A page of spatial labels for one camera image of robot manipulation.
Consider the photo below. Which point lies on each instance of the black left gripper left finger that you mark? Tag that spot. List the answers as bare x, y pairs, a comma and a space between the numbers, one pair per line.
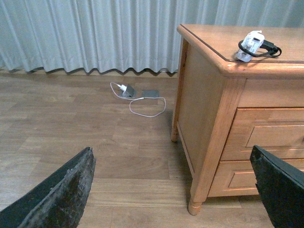
58, 201

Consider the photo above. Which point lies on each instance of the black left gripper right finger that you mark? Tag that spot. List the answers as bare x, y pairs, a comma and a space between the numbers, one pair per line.
281, 188

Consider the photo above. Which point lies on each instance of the white charger with black cable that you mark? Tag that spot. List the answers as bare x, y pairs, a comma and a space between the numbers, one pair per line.
255, 45

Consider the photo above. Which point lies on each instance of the closed metal floor outlet cover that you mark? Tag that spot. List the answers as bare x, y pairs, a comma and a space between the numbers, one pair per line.
150, 93

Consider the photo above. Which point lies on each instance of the wooden drawer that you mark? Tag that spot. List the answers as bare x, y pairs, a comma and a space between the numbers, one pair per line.
280, 131
233, 178

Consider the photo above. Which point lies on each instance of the white wall plug adapter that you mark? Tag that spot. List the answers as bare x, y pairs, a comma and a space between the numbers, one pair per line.
122, 87

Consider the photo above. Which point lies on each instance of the wooden dresser cabinet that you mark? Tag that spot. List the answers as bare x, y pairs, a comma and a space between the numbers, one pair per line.
213, 84

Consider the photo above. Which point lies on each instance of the open metal floor outlet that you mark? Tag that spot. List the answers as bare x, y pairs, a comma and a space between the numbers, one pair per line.
129, 93

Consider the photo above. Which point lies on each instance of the light grey pleated curtain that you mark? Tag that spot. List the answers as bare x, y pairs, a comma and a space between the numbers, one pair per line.
121, 34

